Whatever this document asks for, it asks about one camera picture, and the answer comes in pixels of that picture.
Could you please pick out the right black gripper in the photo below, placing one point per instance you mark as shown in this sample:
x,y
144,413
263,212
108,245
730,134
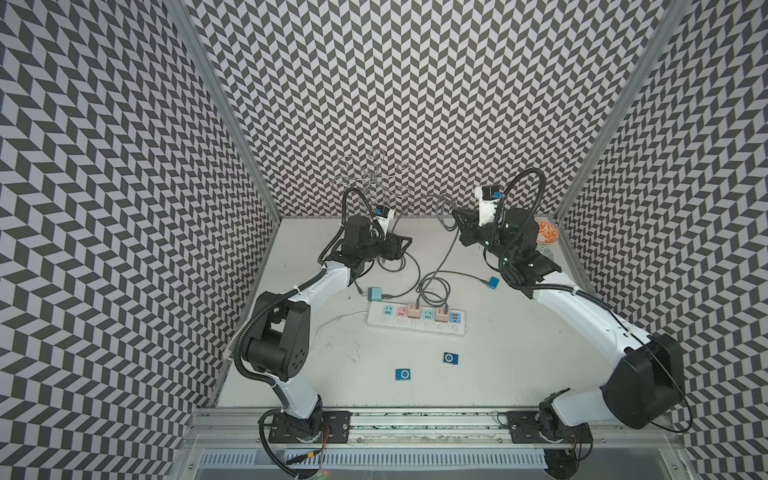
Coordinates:
x,y
470,217

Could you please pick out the pink charger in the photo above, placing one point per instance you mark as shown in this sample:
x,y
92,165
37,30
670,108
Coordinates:
x,y
414,310
442,314

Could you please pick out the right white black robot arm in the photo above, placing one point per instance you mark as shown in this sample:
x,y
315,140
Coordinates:
x,y
647,377

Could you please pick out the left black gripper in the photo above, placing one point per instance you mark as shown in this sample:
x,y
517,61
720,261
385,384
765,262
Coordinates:
x,y
393,246

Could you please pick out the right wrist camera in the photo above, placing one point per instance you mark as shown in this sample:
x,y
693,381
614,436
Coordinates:
x,y
488,197

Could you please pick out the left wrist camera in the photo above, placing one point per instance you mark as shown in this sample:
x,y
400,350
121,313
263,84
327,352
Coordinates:
x,y
385,216

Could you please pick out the white colourful power strip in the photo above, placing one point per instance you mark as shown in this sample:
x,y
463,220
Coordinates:
x,y
429,320

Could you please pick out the teal usb charger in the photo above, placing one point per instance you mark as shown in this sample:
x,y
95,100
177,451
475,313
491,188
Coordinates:
x,y
374,294

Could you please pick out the blue mp3 player middle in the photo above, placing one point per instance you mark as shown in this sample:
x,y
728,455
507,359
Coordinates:
x,y
450,358

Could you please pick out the orange patterned bowl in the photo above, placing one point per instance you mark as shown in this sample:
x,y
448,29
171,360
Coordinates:
x,y
548,233

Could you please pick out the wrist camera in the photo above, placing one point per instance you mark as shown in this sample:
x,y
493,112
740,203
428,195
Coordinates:
x,y
488,197
385,216

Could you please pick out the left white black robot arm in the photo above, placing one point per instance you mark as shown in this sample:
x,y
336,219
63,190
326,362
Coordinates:
x,y
272,346

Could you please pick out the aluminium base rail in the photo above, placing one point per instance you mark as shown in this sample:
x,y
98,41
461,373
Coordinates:
x,y
474,427

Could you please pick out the chrome wire cup stand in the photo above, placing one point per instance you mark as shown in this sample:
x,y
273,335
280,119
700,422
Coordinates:
x,y
382,176

